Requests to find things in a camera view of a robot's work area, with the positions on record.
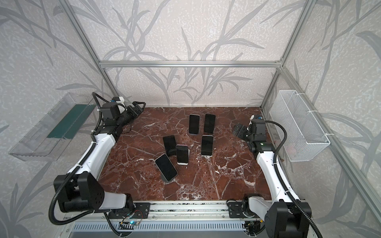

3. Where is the large black phone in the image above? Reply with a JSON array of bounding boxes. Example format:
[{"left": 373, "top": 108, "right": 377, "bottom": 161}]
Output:
[{"left": 154, "top": 154, "right": 178, "bottom": 182}]

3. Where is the green circuit board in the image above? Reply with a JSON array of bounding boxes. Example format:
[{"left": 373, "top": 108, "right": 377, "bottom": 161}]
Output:
[{"left": 119, "top": 221, "right": 141, "bottom": 230}]

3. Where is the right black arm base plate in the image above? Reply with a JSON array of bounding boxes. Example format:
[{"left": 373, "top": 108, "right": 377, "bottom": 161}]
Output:
[{"left": 226, "top": 199, "right": 246, "bottom": 219}]

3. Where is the clear plastic wall bin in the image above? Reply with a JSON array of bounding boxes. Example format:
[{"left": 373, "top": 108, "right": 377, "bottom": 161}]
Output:
[{"left": 9, "top": 93, "right": 96, "bottom": 162}]

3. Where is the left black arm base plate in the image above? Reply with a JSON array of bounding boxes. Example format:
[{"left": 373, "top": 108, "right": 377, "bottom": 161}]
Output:
[{"left": 108, "top": 202, "right": 151, "bottom": 220}]

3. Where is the white wire mesh basket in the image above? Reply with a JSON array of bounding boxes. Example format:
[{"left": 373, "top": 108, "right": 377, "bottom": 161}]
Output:
[{"left": 269, "top": 90, "right": 330, "bottom": 162}]

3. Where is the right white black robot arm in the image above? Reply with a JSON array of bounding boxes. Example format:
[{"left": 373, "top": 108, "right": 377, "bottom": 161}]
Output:
[{"left": 233, "top": 117, "right": 312, "bottom": 238}]

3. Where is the aluminium frame horizontal bar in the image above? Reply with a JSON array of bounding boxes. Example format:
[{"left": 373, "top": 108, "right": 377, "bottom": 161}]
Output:
[{"left": 99, "top": 60, "right": 281, "bottom": 68}]

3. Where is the left black corrugated cable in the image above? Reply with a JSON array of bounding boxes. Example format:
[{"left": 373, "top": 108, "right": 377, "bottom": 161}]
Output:
[{"left": 48, "top": 92, "right": 103, "bottom": 226}]

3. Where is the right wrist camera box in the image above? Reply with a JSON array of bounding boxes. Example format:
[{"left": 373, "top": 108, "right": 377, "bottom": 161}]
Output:
[{"left": 249, "top": 115, "right": 265, "bottom": 126}]

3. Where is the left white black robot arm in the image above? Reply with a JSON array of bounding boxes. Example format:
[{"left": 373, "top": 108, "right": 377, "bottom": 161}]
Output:
[{"left": 49, "top": 98, "right": 146, "bottom": 214}]

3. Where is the black phone white case centre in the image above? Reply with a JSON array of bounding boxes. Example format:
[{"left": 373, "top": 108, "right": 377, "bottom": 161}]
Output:
[{"left": 176, "top": 145, "right": 190, "bottom": 166}]

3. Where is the aluminium front rail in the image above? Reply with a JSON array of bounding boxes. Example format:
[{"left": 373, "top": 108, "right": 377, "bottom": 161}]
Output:
[{"left": 90, "top": 200, "right": 267, "bottom": 220}]

